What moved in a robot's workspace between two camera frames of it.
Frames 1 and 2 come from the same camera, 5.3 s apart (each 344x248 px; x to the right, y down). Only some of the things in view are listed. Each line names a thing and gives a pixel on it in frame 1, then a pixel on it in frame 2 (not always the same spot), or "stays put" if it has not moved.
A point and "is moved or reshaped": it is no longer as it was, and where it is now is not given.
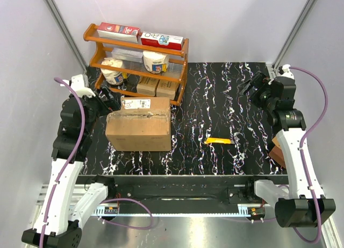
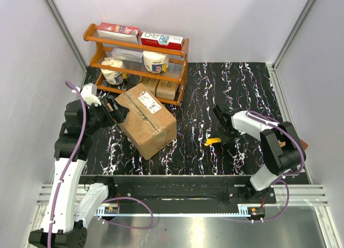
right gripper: x=261 y=82 → x=226 y=139
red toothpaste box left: x=119 y=32 stays put
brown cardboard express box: x=142 y=124 is moved or reshaped
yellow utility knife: x=217 y=140 stays put
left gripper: x=113 y=103 → x=117 y=115
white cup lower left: x=114 y=77 stays put
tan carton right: x=166 y=89 stays put
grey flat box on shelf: x=125 y=54 stays put
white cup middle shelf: x=156 y=62 stays put
